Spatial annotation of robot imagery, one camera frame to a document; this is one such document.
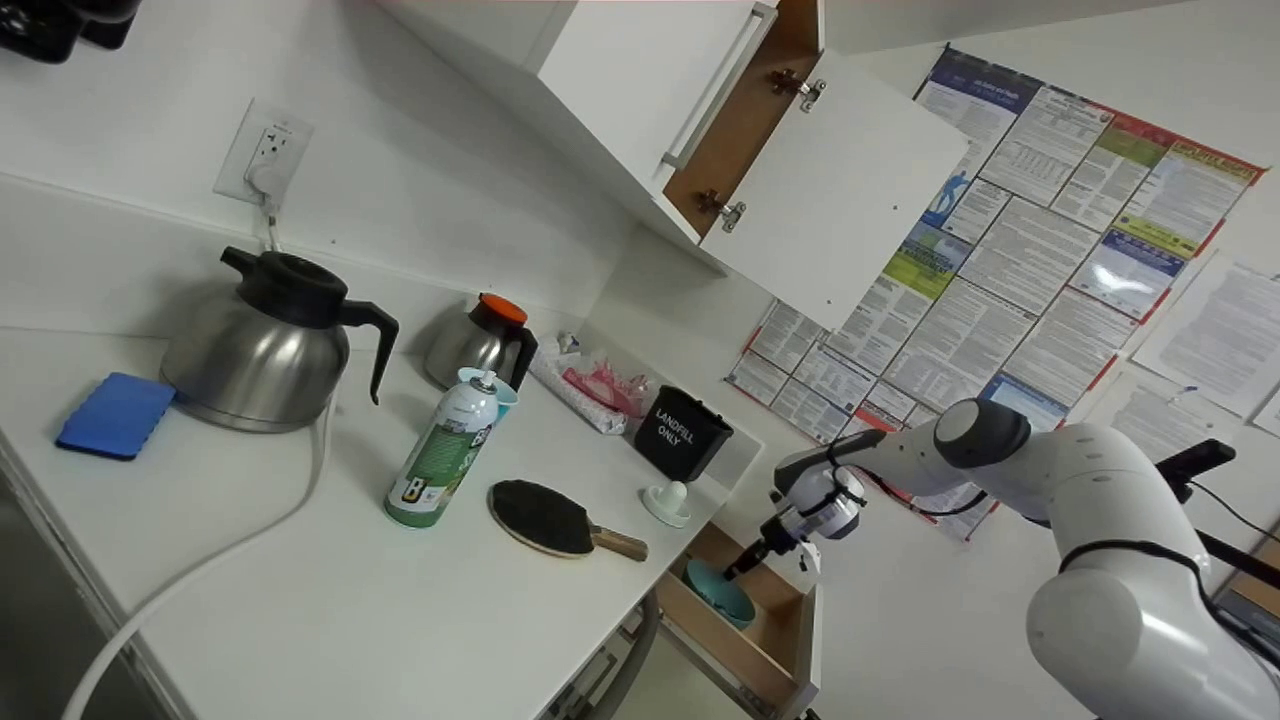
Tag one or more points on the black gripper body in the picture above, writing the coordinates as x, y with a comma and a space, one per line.
802, 516

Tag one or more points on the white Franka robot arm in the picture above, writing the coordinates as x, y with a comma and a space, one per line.
1106, 507

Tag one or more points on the open drawer wooden inside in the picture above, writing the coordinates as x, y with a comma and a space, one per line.
783, 661

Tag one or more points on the white closed drawer front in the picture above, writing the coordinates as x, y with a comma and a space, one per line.
585, 695

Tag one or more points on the white open cabinet door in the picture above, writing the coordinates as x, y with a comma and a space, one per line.
853, 185

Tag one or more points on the small white cup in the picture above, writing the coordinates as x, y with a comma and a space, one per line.
666, 501

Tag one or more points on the black square container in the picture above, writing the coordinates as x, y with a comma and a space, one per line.
680, 433

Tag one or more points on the black ping pong paddle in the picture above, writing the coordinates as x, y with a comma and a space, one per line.
543, 516

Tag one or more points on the pink packets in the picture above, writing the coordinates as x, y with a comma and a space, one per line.
603, 384

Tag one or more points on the metal cabinet hinge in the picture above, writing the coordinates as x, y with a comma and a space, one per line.
802, 89
725, 213

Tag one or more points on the green bottle white cap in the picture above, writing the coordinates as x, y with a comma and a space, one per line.
436, 463

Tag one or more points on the steel carafe orange lid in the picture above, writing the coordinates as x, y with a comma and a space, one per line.
474, 349

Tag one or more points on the white paper sheet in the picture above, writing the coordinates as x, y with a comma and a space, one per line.
1153, 406
1222, 332

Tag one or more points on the white upper cabinet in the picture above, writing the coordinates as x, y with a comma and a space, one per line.
612, 54

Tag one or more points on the steel carafe black lid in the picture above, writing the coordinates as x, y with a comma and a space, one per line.
260, 361

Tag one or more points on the blue sponge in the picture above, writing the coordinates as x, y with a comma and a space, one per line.
115, 415

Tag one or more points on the steel sink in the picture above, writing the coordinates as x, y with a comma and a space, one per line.
40, 613

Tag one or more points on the black appliance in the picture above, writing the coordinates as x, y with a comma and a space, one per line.
63, 26

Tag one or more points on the wall poster red border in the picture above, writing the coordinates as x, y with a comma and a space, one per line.
853, 345

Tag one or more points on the wall poster colourful header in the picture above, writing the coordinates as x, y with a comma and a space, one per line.
1067, 144

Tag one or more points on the white wall outlet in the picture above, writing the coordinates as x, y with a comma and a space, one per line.
266, 140

